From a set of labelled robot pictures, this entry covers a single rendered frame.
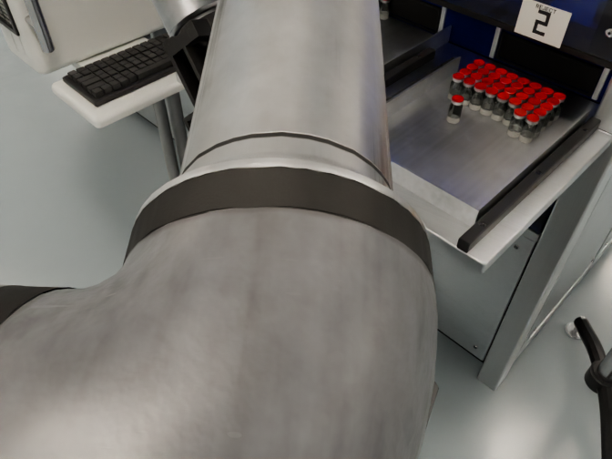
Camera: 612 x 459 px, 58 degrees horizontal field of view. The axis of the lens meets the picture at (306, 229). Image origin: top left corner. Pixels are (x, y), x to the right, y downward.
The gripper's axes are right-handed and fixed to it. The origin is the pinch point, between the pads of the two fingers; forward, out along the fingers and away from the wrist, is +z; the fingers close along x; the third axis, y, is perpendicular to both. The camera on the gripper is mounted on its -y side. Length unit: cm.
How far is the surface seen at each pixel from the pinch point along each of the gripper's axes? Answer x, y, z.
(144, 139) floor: -149, -130, -47
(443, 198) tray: -1.2, -33.2, 7.0
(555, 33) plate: 17, -62, -7
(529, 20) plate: 14, -63, -11
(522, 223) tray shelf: 6.3, -37.2, 15.1
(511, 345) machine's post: -22, -87, 58
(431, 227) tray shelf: -3.6, -30.2, 9.8
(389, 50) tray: -13, -70, -20
